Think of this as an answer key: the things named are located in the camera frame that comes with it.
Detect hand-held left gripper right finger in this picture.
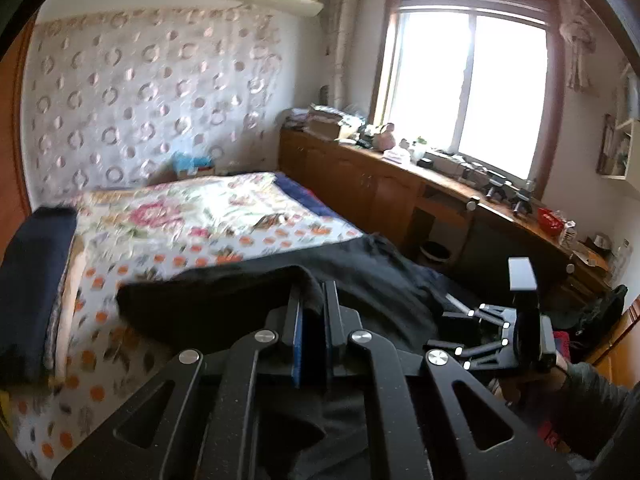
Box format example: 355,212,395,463
324,281,577,480

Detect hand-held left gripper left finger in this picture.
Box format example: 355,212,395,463
52,285,304,480

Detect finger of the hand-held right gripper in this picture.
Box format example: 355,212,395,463
441,303,517,330
424,336,512,371

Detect black printed t-shirt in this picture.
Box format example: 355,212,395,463
116,232,453,480

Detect person's right forearm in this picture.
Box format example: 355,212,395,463
537,360,640,463

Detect person's right hand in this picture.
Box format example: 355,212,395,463
500,354,570,408

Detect black bag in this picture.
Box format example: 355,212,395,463
564,284,629,337

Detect red bowl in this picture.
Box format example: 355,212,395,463
536,208,564,236

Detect black device on cabinet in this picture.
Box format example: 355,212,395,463
481,171,512,204
509,184,539,217

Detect blue bed sheet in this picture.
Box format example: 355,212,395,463
274,171,347,222

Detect white box device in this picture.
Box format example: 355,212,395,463
424,148,482,177

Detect wooden side cabinet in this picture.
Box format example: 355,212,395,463
277,126,617,307

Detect floral quilt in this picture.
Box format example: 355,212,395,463
72,171,303,283

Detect orange dotted bedsheet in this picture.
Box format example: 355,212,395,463
9,207,367,478

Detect blue tissue box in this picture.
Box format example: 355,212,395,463
171,153,217,178

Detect pink figurine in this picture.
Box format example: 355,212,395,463
374,123,399,151

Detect stack of books and papers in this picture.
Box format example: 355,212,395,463
284,104,362,142

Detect window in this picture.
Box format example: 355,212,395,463
372,0,567,182

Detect navy folded blanket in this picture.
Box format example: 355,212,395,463
0,205,79,383

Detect tied pink curtain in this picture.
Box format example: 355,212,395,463
559,0,602,94

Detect wrapped vertical pipe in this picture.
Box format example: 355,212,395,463
331,0,359,107

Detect wooden wardrobe panel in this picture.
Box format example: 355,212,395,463
0,15,37,256

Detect white wall shelf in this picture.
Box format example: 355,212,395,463
596,74,640,194

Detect circle-patterned wall cloth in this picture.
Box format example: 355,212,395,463
20,4,282,202

